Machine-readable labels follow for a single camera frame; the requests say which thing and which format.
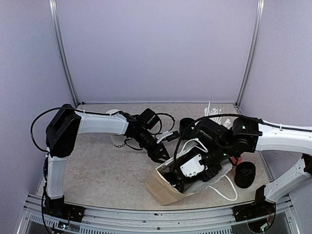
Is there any aluminium corner post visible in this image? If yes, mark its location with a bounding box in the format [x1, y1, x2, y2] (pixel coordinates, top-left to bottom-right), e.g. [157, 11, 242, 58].
[235, 0, 265, 109]
[48, 0, 79, 107]

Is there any right aluminium corner post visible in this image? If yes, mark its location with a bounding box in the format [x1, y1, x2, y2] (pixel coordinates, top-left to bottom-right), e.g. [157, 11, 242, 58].
[235, 0, 265, 109]

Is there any aluminium front frame rail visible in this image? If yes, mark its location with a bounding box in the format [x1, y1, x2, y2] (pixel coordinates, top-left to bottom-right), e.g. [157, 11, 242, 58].
[14, 194, 303, 234]

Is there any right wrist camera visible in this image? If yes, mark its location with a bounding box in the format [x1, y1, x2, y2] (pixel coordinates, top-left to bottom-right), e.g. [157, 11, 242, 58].
[180, 154, 207, 177]

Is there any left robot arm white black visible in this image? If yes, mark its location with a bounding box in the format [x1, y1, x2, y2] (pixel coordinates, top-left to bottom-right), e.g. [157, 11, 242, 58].
[64, 133, 173, 210]

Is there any stack of black cup sleeves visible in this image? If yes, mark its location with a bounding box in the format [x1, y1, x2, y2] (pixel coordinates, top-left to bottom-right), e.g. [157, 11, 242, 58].
[179, 117, 195, 140]

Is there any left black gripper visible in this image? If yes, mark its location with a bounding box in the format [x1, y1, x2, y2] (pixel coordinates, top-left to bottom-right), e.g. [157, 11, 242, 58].
[133, 130, 173, 166]

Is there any black cup lid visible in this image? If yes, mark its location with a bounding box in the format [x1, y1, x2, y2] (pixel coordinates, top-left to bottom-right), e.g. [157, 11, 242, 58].
[163, 171, 185, 193]

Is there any red white patterned bowl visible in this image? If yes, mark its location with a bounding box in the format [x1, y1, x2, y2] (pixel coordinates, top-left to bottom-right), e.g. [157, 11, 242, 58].
[229, 156, 242, 167]

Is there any stack of white paper cups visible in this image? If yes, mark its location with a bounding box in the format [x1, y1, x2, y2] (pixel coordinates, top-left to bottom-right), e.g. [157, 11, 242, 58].
[106, 109, 127, 148]

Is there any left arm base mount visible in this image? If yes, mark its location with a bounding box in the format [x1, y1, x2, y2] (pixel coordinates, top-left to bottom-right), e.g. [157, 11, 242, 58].
[43, 195, 85, 223]

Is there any brown paper bag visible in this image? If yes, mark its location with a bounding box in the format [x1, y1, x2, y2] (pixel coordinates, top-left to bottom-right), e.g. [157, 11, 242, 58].
[143, 138, 238, 207]

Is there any left aluminium corner post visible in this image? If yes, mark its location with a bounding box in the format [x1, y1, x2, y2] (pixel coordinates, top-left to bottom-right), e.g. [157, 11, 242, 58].
[48, 0, 79, 107]

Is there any stack of black cup lids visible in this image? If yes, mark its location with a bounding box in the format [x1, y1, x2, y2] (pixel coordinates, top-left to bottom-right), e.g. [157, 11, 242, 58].
[234, 161, 256, 189]

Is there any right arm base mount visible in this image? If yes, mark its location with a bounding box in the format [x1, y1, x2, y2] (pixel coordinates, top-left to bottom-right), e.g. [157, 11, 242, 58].
[233, 185, 276, 222]

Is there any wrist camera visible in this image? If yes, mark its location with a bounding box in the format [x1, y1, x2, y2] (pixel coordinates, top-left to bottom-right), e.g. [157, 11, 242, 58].
[180, 154, 207, 177]
[156, 131, 180, 143]

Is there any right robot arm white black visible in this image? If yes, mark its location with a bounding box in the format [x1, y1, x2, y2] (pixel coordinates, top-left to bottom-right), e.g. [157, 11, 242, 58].
[174, 114, 312, 216]

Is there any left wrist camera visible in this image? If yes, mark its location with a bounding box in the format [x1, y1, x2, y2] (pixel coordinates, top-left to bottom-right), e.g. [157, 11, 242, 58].
[156, 131, 180, 143]

